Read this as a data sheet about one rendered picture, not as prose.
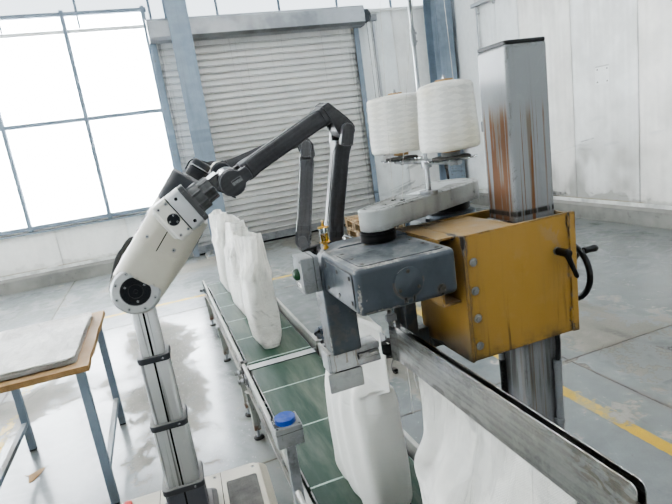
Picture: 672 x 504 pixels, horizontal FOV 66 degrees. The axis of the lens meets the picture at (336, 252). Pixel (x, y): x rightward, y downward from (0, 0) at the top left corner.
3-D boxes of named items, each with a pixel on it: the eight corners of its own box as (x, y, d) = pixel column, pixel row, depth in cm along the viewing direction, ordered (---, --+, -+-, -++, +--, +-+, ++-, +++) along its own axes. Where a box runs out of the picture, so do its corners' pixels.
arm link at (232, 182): (326, 93, 163) (337, 92, 154) (347, 130, 168) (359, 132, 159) (208, 175, 156) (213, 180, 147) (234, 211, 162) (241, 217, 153)
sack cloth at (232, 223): (229, 303, 430) (212, 217, 414) (254, 297, 437) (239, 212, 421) (240, 318, 386) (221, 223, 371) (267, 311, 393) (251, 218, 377)
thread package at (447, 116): (409, 156, 129) (401, 86, 125) (459, 148, 133) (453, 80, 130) (441, 156, 115) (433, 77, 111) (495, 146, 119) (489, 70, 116)
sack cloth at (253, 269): (245, 329, 361) (225, 228, 345) (275, 322, 367) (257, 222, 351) (256, 353, 317) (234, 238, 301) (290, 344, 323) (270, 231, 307)
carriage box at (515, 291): (422, 332, 148) (410, 224, 141) (520, 304, 158) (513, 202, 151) (473, 363, 125) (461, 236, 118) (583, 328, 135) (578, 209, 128)
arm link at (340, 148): (328, 121, 166) (340, 122, 156) (344, 122, 168) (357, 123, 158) (317, 251, 176) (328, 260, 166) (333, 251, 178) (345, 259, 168)
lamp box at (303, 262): (297, 288, 132) (291, 254, 130) (313, 284, 133) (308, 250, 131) (305, 295, 125) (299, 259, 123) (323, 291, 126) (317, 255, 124)
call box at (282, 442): (272, 437, 151) (268, 418, 150) (298, 428, 153) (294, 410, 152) (278, 451, 144) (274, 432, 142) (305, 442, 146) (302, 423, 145)
